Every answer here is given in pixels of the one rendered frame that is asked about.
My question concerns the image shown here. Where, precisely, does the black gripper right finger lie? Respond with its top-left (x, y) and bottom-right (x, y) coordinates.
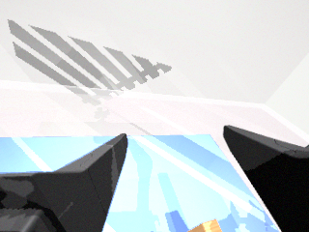
top-left (222, 125), bottom-right (309, 232)

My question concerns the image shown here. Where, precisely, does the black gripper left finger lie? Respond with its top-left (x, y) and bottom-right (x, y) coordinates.
top-left (0, 133), bottom-right (128, 232)

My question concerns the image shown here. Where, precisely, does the wooden post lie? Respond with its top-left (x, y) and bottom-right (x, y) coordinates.
top-left (186, 219), bottom-right (222, 232)

